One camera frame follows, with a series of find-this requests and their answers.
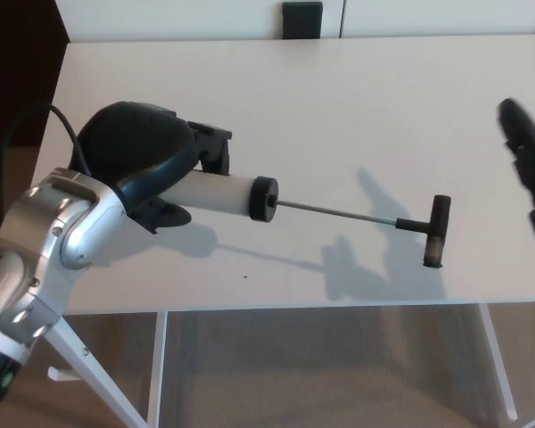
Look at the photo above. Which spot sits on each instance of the black wall box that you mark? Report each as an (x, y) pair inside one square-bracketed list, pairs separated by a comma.
[(302, 20)]

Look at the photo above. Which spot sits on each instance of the white plastic desk hook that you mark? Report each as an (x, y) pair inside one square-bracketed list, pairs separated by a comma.
[(62, 374)]

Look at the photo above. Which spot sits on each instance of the dark brown wooden cabinet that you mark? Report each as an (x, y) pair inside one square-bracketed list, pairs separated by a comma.
[(13, 76)]

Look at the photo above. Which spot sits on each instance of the white metal desk leg frame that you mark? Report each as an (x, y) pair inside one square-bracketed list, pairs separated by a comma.
[(498, 365), (158, 370)]

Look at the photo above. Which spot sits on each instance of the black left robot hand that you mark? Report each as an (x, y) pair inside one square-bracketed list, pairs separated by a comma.
[(134, 142)]

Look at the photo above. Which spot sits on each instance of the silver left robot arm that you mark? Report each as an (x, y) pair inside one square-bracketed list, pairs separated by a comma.
[(49, 249)]

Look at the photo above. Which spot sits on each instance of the white cabinet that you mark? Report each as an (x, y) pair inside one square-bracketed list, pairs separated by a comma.
[(160, 20)]

